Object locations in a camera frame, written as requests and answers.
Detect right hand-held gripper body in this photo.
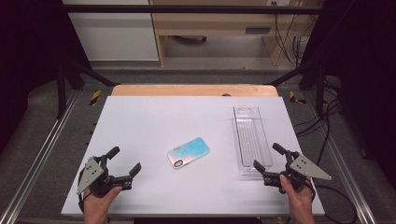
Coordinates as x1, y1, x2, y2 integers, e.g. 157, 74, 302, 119
262, 150, 332, 194

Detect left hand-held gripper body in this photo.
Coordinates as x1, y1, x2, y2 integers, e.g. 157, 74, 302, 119
76, 155, 134, 198

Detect clear plastic packaging tray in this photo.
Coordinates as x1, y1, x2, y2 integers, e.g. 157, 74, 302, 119
232, 105, 275, 177

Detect iridescent phone case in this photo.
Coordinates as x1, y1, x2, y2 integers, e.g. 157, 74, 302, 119
166, 136, 211, 170

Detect person's left hand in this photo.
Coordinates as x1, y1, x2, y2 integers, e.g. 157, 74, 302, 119
82, 186, 123, 224

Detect person's right hand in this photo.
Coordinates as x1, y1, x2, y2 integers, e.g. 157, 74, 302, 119
278, 174, 316, 224

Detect white table sheet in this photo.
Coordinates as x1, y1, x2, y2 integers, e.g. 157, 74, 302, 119
60, 95, 326, 217

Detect black stand strut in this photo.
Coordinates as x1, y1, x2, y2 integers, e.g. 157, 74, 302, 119
55, 58, 120, 119
263, 58, 327, 117

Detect wooden table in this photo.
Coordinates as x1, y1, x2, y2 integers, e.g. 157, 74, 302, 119
111, 84, 279, 98

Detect white cabinet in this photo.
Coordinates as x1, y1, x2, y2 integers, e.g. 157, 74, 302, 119
62, 0, 160, 62

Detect black curtain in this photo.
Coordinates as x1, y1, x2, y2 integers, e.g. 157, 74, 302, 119
298, 0, 396, 189
0, 0, 92, 155

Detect wooden desk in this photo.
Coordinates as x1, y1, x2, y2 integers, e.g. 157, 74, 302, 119
148, 0, 322, 67

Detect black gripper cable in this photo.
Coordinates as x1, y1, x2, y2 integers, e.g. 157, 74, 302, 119
306, 180, 359, 224
78, 169, 94, 215

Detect aluminium rail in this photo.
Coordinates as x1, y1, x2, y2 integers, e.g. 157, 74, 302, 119
0, 89, 79, 224
303, 92, 378, 224

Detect black floor cables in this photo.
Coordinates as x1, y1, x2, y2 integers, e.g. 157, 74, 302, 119
293, 78, 344, 166

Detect hanging black cables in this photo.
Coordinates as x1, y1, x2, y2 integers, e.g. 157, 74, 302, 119
272, 2, 311, 67

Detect teal drawer handle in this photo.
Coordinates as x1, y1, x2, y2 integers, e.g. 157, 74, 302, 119
245, 26, 272, 35

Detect black horizontal frame bar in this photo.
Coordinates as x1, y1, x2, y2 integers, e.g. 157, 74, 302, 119
61, 4, 325, 15

